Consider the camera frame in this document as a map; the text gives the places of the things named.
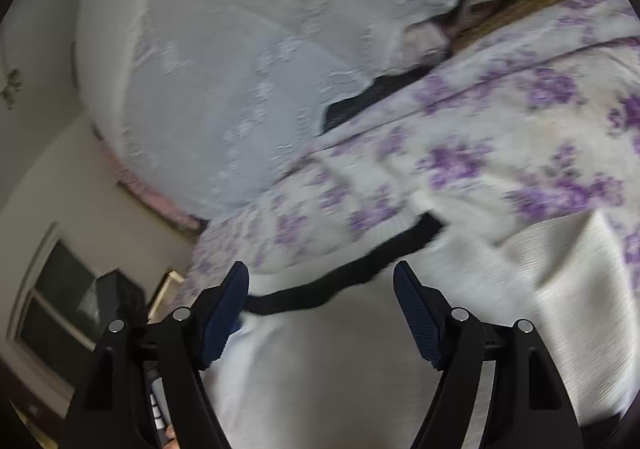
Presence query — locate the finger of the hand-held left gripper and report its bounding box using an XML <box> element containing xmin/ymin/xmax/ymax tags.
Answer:
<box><xmin>95</xmin><ymin>268</ymin><xmax>149</xmax><ymax>330</ymax></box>

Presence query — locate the gold picture frame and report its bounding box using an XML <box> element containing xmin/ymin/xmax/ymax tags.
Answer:
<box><xmin>147</xmin><ymin>270</ymin><xmax>183</xmax><ymax>322</ymax></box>

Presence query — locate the white lace cover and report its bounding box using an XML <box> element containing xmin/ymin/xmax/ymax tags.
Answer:
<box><xmin>75</xmin><ymin>0</ymin><xmax>506</xmax><ymax>225</ymax></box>

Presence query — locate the white framed window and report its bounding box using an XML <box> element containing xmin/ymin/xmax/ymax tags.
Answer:
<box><xmin>7</xmin><ymin>224</ymin><xmax>108</xmax><ymax>390</ymax></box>

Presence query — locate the purple floral bedsheet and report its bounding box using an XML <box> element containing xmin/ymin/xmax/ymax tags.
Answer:
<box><xmin>187</xmin><ymin>0</ymin><xmax>640</xmax><ymax>290</ymax></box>

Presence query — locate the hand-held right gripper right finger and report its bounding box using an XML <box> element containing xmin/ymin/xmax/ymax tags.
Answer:
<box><xmin>393</xmin><ymin>260</ymin><xmax>583</xmax><ymax>449</ymax></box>

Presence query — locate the grey folded garment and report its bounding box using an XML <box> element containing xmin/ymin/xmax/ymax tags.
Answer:
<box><xmin>400</xmin><ymin>0</ymin><xmax>481</xmax><ymax>70</ymax></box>

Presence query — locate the pink floral cloth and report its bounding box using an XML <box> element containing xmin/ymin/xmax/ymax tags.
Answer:
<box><xmin>95</xmin><ymin>129</ymin><xmax>208</xmax><ymax>232</ymax></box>

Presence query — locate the metal wall hook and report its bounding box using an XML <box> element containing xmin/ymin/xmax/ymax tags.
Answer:
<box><xmin>0</xmin><ymin>66</ymin><xmax>23</xmax><ymax>110</ymax></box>

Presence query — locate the white black striped knit sweater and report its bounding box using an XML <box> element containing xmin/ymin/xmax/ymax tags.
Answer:
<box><xmin>200</xmin><ymin>189</ymin><xmax>638</xmax><ymax>449</ymax></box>

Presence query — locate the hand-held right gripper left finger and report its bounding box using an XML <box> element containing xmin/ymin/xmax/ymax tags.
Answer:
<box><xmin>65</xmin><ymin>261</ymin><xmax>249</xmax><ymax>449</ymax></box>

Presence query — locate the black cloth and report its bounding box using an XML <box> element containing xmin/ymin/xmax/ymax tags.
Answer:
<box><xmin>322</xmin><ymin>64</ymin><xmax>436</xmax><ymax>135</ymax></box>

